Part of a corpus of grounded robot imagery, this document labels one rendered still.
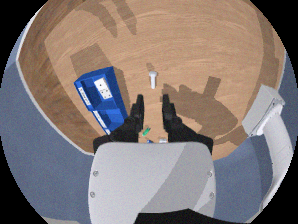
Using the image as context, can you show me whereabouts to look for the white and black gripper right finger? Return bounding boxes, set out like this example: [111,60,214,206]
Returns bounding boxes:
[162,94,213,155]

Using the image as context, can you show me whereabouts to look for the white domino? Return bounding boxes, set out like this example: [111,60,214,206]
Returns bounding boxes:
[94,77,112,99]

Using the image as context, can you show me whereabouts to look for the blue bin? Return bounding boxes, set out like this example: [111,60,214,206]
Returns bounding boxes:
[74,66,128,135]

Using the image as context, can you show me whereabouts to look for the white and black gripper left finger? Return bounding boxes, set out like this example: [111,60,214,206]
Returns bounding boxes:
[93,94,145,155]

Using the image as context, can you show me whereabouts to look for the green battery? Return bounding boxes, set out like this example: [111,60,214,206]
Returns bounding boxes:
[142,127,150,136]

